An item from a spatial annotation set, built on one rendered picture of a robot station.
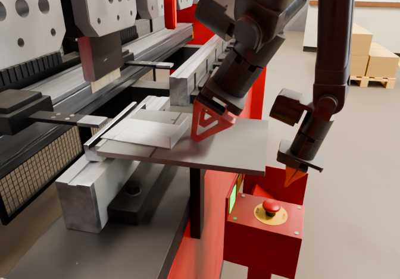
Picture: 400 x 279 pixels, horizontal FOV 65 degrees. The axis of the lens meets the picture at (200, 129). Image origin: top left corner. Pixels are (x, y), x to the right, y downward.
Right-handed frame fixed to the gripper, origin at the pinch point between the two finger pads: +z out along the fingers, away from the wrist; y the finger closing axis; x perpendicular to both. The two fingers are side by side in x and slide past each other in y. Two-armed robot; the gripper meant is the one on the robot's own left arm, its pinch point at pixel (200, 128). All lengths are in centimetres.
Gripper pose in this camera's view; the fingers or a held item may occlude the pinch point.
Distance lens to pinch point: 52.3
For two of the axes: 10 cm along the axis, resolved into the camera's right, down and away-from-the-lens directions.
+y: -2.1, 4.5, -8.7
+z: -4.9, 7.2, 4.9
